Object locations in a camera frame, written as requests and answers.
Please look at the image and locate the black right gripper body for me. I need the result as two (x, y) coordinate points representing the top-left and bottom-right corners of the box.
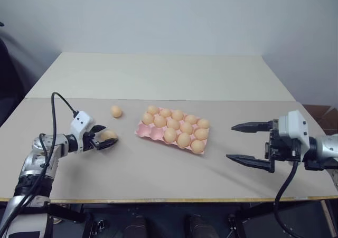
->
(264, 119), (302, 168)

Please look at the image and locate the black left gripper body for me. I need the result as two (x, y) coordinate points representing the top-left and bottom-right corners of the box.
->
(82, 130), (98, 152)

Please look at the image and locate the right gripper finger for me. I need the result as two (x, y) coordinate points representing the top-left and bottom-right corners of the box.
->
(226, 154), (276, 174)
(230, 120), (274, 134)

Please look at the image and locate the pink egg tray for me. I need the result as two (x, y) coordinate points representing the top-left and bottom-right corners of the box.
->
(135, 106), (211, 156)

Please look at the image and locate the dark rounded shape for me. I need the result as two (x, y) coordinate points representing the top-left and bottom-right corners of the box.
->
(188, 214), (210, 238)
(129, 215), (148, 238)

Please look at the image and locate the black chair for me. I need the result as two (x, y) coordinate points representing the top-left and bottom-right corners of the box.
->
(0, 21), (36, 128)

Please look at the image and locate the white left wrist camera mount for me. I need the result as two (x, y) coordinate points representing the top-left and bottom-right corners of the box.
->
(69, 111), (95, 154)

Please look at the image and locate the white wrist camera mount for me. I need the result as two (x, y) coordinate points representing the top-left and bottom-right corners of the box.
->
(278, 110), (311, 163)
(69, 111), (95, 154)

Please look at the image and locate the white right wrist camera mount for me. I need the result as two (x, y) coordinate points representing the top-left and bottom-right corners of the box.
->
(278, 110), (311, 163)

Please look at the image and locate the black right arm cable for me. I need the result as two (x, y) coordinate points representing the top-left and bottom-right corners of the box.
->
(273, 140), (302, 238)

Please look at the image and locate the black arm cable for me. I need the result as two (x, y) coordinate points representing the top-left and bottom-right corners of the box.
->
(273, 140), (302, 238)
(0, 91), (79, 232)

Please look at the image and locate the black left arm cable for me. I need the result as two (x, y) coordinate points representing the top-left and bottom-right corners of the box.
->
(0, 91), (79, 232)

